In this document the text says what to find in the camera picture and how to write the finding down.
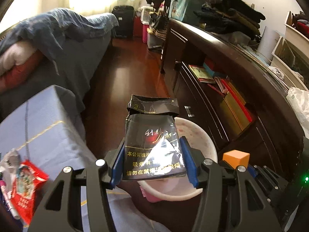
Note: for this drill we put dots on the white plastic bag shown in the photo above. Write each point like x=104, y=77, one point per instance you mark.
x=299, y=106

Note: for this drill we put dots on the dark wooden cabinet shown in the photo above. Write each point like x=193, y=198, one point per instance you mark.
x=241, y=70

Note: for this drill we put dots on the black cigarette pack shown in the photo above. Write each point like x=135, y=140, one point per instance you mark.
x=149, y=130

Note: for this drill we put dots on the teal bag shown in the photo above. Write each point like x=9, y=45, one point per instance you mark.
x=185, y=4

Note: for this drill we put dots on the stack of dark clothes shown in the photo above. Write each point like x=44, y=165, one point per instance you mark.
x=229, y=17

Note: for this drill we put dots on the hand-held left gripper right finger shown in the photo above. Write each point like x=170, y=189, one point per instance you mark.
x=189, y=164

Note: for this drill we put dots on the black suitcase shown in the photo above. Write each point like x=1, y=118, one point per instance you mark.
x=123, y=20

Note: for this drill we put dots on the pink storage box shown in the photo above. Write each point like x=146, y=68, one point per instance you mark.
x=144, y=33

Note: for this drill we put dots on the light blue cloth yellow lines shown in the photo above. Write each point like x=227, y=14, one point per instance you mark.
x=43, y=130

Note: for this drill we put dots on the orange cube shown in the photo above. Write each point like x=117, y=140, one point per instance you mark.
x=235, y=158

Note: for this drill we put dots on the red and green book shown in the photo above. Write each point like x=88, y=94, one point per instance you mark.
x=200, y=73

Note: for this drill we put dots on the red snack packet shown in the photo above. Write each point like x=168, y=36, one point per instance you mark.
x=26, y=188

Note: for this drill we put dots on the white bin with pink base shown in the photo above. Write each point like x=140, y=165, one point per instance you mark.
x=200, y=137

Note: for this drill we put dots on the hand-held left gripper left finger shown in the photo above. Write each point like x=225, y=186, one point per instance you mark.
x=117, y=165

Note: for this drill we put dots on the teal flat box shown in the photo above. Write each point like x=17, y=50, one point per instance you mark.
x=211, y=66

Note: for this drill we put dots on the yellow flat box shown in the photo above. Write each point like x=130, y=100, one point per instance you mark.
x=235, y=112

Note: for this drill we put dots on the white plastic container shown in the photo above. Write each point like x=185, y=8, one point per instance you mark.
x=147, y=13

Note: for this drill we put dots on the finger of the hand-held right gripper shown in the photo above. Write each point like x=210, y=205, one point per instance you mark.
x=265, y=178

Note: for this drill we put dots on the red storage box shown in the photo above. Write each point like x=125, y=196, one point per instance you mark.
x=137, y=26

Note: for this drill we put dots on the blue blanket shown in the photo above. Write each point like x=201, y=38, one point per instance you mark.
x=60, y=29

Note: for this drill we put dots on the white shelf unit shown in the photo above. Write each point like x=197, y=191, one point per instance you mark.
x=292, y=43

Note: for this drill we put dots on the red pillow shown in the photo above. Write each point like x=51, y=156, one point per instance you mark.
x=21, y=72

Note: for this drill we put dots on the bed with grey sheet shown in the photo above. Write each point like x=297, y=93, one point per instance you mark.
x=79, y=60

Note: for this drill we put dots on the white paper roll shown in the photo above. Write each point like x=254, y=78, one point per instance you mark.
x=266, y=43

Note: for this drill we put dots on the white crumpled wrapper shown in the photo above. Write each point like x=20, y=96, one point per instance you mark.
x=10, y=160

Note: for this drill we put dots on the white pillow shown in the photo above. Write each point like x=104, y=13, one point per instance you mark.
x=14, y=55

